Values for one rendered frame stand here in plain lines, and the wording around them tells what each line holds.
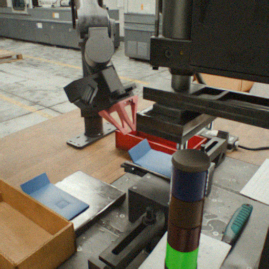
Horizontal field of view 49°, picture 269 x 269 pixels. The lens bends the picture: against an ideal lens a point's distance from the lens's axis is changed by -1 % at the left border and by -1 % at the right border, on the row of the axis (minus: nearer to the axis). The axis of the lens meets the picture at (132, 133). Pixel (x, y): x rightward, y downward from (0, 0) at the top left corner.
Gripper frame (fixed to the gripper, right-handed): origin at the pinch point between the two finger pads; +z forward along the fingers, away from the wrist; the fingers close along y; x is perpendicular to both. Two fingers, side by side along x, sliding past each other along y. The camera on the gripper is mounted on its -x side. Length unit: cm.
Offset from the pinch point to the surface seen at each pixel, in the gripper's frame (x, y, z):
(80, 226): -19.8, -4.0, 13.0
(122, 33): 664, -539, -210
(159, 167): -0.7, 4.4, 10.3
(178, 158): -25.8, 31.3, 1.7
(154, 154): 3.1, 1.0, 8.1
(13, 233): -28.6, -13.6, 8.7
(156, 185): -6.3, 6.8, 12.2
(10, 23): 478, -780, -389
